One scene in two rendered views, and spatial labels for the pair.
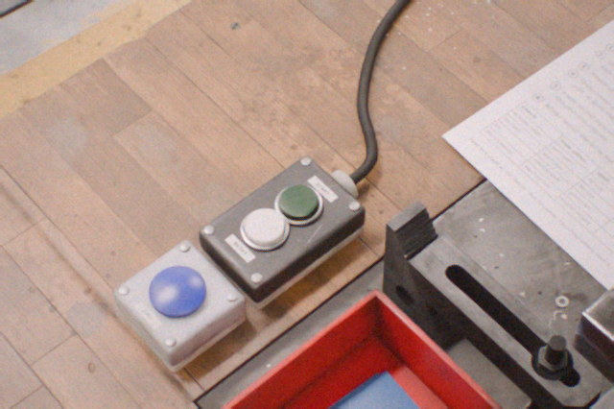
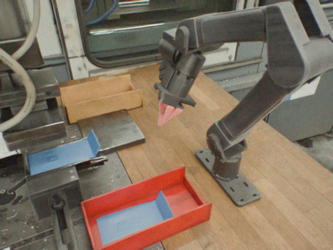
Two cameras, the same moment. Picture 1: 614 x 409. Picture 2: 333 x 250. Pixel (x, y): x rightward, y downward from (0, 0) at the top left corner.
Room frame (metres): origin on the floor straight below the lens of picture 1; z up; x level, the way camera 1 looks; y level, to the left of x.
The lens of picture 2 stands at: (0.68, 0.14, 1.46)
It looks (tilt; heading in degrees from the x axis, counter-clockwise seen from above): 38 degrees down; 194
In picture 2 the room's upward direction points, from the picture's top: straight up
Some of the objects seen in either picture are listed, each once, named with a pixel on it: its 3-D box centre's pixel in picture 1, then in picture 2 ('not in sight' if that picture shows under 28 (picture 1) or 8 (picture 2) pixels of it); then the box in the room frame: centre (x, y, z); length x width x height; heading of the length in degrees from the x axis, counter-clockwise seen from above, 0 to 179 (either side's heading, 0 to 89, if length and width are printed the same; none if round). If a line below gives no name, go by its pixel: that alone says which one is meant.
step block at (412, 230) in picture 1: (431, 276); not in sight; (0.45, -0.08, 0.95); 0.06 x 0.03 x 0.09; 39
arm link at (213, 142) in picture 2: not in sight; (227, 141); (0.13, 0.16, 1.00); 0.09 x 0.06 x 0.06; 141
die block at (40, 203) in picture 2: not in sight; (52, 171); (0.26, -0.24, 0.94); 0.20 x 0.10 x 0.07; 39
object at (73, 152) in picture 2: not in sight; (64, 151); (0.25, -0.20, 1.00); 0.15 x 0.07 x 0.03; 129
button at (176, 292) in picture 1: (177, 295); not in sight; (0.45, 0.09, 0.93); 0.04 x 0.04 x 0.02
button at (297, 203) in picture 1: (298, 207); not in sight; (0.52, 0.01, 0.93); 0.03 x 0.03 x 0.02
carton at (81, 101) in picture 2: not in sight; (101, 98); (-0.09, -0.27, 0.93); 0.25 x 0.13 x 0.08; 129
